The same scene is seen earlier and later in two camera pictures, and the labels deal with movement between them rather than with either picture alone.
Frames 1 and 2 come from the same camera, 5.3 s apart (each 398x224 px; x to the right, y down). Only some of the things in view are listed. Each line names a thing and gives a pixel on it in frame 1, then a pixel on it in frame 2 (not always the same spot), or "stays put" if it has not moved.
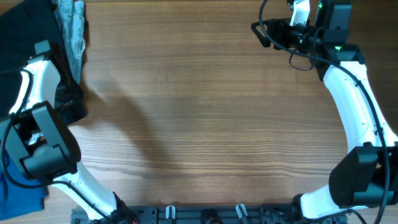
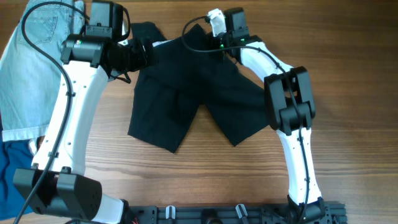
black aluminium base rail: x=206 y=214 stays put
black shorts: x=22 y=24 -> x=188 y=70
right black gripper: x=283 y=26 -> x=211 y=41
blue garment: x=16 y=200 stays put
